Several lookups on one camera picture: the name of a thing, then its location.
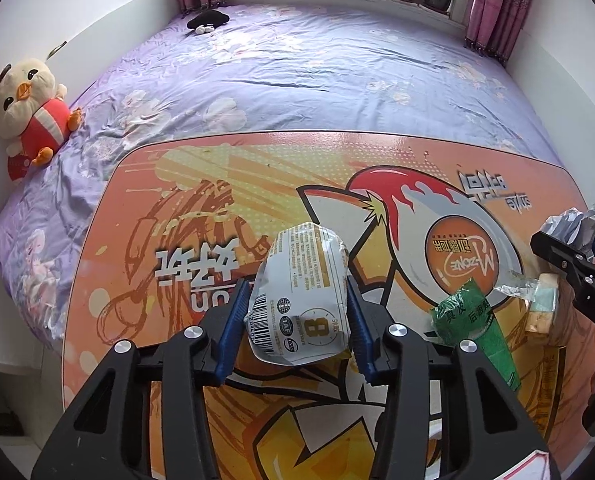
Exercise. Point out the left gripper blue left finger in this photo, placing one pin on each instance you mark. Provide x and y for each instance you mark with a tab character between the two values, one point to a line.
227	343

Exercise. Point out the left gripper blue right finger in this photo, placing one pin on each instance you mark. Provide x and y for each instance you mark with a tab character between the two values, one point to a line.
367	322

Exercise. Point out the silver foil wrapper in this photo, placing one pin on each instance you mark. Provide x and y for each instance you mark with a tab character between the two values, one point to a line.
573	227

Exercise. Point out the clear wrapped cake package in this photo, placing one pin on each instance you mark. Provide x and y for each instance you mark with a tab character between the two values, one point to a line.
541	296

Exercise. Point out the green plastic wrapper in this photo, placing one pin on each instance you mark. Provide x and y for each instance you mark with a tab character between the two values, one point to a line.
467	314

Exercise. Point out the orange cartoon folding table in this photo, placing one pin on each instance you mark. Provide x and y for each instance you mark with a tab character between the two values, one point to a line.
180	223

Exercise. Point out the purple floral bed sheet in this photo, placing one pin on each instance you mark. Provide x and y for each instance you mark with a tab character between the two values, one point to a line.
268	68

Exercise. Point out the right pink curtain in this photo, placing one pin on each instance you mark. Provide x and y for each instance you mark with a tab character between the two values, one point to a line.
494	27

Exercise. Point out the chick plush toy red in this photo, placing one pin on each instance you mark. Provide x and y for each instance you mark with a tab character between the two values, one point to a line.
35	120

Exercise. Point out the black plush toy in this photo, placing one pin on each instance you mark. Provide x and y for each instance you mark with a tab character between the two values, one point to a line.
207	21

